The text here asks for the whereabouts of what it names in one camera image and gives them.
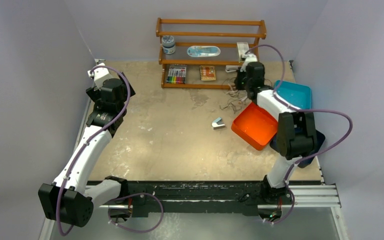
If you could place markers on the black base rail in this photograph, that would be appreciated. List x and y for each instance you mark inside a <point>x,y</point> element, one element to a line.
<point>245,197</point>

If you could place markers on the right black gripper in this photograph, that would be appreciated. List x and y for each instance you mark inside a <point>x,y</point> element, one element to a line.
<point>239,74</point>

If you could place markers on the white blue jar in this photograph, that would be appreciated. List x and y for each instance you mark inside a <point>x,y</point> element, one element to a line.
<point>168,44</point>

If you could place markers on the blue oval blister pack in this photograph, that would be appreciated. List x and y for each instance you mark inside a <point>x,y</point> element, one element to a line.
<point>199,51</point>

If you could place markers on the orange snack packet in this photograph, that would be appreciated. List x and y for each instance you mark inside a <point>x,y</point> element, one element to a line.
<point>207,73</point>

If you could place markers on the white red small box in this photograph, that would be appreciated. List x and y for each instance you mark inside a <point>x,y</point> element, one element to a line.
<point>242,49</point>

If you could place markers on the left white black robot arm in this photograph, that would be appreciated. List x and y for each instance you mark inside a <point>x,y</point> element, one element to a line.
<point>66,199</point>

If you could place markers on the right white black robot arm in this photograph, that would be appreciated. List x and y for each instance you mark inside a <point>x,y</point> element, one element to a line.
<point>296,135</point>

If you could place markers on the orange tray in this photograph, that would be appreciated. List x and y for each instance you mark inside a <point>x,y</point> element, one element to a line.
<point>255,126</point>

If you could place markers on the dark blue tray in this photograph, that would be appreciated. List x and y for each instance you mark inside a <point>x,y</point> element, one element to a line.
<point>320,140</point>

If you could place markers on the wooden shelf rack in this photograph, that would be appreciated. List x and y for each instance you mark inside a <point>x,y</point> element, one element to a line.
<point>181,57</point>

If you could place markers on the light blue tray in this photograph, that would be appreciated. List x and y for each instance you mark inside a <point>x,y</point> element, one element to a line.
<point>296,94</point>

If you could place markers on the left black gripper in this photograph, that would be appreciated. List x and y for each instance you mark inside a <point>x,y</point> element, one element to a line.
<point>125,88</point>

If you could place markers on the marker pen pack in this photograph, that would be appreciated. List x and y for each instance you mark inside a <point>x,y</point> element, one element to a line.
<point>176,74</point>

